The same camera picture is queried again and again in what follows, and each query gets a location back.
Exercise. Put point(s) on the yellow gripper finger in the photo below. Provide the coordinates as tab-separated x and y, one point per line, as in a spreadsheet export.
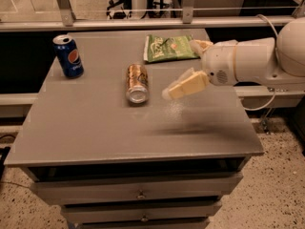
189	82
200	46

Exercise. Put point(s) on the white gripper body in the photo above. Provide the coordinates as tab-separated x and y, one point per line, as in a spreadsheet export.
218	62

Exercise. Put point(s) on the orange soda can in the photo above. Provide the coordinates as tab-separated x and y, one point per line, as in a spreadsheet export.
137	84

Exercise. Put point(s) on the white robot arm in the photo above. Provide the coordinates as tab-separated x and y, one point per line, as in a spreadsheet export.
276	62

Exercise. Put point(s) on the blue Pepsi can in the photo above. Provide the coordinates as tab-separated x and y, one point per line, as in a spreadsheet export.
68	55

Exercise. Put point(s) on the green chip bag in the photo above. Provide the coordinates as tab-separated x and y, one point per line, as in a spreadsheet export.
161	49

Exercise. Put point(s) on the grey drawer cabinet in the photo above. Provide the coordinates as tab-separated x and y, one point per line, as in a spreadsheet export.
85	128

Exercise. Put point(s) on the metal window railing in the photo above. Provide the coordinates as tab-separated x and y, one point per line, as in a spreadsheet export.
87	15

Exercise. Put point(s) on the top grey drawer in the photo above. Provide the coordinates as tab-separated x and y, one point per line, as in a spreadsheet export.
136	188

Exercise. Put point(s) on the grey drawer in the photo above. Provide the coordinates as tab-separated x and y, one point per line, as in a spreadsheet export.
142	212
136	188

